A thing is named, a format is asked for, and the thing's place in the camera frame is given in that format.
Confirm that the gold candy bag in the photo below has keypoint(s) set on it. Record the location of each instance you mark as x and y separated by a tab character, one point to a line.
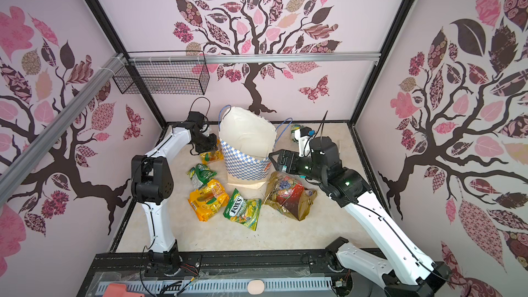
289	196

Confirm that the aluminium rail left wall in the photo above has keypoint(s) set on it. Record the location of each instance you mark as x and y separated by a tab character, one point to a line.
14	175

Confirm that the aluminium rail back wall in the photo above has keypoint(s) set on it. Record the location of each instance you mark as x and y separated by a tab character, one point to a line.
260	58

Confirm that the blue checkered paper bag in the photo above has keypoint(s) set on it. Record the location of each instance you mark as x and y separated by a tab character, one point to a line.
246	141

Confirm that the black wire basket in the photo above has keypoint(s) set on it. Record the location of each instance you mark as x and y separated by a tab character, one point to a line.
181	72

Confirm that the white slotted cable duct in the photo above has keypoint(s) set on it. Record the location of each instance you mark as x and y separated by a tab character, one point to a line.
229	287

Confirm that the yellow snack packet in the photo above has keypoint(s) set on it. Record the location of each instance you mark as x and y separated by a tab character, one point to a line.
212	156

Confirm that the orange yellow candy bag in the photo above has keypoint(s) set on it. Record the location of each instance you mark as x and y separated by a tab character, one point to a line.
208	200

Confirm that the green striped snack packet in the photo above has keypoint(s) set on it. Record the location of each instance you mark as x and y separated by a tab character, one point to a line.
200	175

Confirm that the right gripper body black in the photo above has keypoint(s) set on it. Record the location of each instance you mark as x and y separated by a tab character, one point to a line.
280	162

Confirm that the green Fox's candy bag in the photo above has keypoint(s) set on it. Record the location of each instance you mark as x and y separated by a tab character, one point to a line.
243	211

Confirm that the red object at base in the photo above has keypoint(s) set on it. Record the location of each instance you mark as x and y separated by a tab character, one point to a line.
120	290

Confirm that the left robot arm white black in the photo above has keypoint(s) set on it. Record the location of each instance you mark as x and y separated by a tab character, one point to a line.
152	185

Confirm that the beige round sticker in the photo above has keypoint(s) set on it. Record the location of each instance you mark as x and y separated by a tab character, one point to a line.
256	287

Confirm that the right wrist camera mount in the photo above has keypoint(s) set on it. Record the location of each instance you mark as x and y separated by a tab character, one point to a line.
303	145

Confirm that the aluminium rail wall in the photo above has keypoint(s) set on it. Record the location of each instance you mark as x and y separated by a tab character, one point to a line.
14	175
260	58

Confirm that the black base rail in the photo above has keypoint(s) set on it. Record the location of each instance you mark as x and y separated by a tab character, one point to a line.
117	267

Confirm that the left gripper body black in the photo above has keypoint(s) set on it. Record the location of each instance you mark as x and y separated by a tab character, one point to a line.
206	144

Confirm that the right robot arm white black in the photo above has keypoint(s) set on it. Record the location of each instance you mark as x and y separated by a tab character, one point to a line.
404	269

